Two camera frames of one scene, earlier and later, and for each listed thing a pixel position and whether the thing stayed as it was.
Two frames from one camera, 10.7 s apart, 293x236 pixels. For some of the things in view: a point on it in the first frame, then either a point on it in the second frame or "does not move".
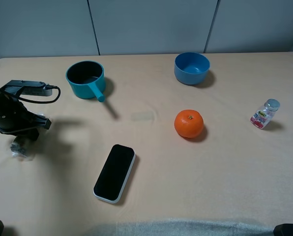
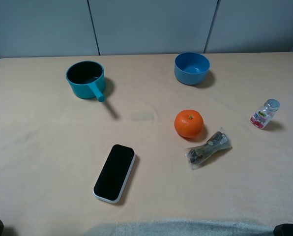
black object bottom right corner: [289, 229] does not move
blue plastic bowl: [191, 68] does not move
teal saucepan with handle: [87, 79] does not move
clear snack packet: [23, 147] to [220, 141]
